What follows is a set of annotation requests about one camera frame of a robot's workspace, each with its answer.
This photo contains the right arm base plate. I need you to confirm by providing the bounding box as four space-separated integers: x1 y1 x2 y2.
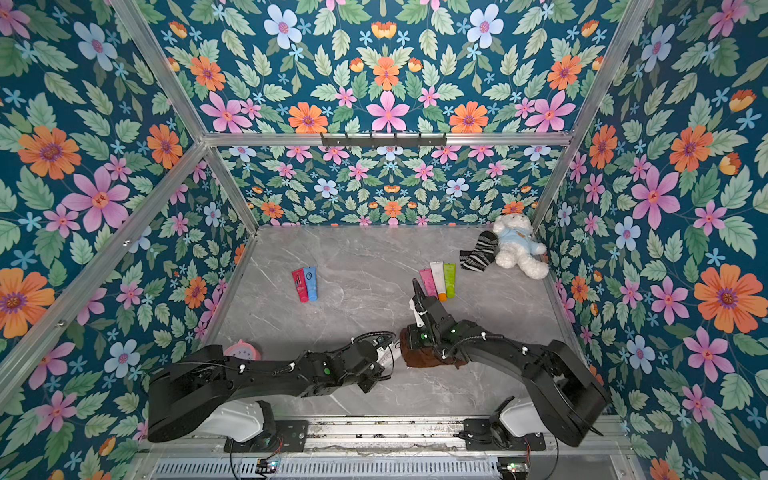
454 418 546 452

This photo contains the white tube orange cap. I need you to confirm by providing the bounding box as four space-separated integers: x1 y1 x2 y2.
430 262 447 302

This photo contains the striped black white sock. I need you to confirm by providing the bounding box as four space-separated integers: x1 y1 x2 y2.
459 231 499 272

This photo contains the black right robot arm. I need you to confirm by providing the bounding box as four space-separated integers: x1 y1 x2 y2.
401 294 609 447

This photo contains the brown cloth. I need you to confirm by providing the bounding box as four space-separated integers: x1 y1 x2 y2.
400 337 467 369

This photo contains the red Curaprox toothpaste tube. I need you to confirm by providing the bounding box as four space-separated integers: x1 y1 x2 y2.
291 268 310 303

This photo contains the black hook rail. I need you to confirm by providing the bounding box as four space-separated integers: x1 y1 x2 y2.
320 133 448 148

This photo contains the white tube red cap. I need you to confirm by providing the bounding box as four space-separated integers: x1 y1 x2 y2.
384 342 401 360

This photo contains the pink round object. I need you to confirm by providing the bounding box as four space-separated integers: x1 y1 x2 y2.
224 340 262 361

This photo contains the white teddy bear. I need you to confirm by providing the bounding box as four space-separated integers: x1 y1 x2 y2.
492 214 549 280

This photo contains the blue toothpaste tube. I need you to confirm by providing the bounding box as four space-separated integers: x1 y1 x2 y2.
303 267 318 302

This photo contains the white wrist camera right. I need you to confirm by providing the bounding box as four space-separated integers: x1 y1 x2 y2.
409 299 425 328

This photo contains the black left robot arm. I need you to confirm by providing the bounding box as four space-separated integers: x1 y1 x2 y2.
147 331 395 443

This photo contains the green Curaprox toothpaste tube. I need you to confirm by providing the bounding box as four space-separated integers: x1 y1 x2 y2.
443 263 457 299

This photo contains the pink Curaprox toothpaste tube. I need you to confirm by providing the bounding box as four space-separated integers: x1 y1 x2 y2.
419 268 439 297

